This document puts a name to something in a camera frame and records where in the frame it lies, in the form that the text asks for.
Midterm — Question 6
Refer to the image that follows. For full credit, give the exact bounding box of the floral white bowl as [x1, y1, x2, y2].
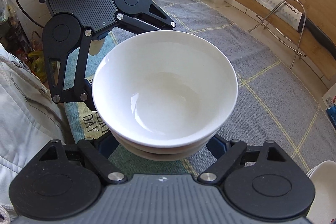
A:
[118, 134, 215, 161]
[111, 129, 219, 155]

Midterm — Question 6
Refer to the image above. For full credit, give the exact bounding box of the plate with food stain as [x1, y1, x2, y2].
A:
[307, 160, 336, 223]

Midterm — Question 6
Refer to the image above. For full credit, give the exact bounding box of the santoku kitchen knife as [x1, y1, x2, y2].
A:
[255, 0, 335, 59]

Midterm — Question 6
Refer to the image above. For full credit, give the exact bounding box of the grey teal table cloth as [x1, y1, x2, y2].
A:
[64, 0, 335, 176]

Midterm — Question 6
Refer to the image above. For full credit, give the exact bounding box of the blue white salt bag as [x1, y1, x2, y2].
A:
[322, 84, 336, 129]

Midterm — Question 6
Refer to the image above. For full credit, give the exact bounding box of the metal wire stand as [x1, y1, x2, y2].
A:
[248, 0, 306, 69]

